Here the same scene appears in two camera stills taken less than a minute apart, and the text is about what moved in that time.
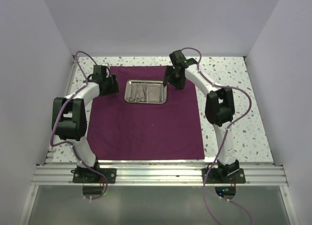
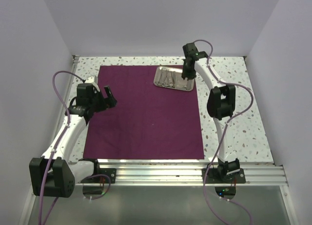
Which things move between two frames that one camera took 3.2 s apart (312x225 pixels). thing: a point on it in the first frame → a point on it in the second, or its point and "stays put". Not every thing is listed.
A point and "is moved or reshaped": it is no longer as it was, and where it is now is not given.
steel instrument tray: (147, 91) is moved or reshaped
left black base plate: (87, 175) stays put
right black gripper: (167, 79) → (190, 76)
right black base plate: (237, 177) stays put
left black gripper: (114, 87) → (109, 102)
